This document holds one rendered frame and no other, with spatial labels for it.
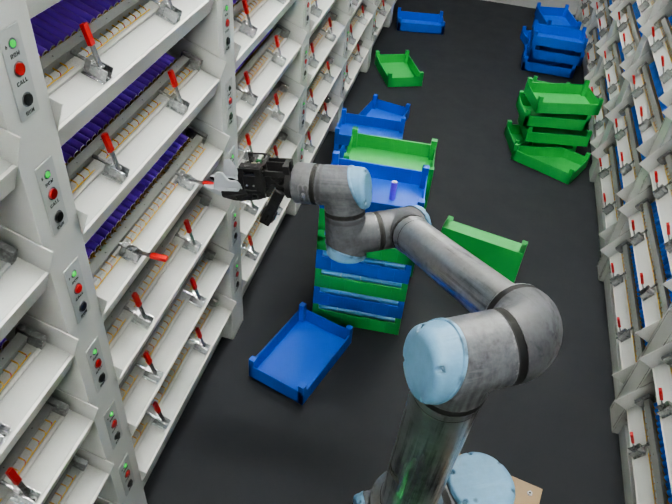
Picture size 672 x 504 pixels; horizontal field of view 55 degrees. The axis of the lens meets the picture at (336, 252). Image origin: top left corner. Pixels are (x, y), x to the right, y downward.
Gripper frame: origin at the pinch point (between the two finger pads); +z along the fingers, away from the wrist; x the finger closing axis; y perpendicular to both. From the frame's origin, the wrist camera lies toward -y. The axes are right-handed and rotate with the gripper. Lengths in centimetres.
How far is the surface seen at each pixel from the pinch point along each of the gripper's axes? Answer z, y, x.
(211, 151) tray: 6.9, -0.6, -15.3
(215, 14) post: -0.2, 32.7, -18.0
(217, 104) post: 3.9, 11.0, -18.0
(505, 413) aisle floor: -72, -88, -15
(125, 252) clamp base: 7.3, 1.2, 27.7
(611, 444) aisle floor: -103, -93, -13
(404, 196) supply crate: -36, -33, -49
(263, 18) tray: 4, 19, -55
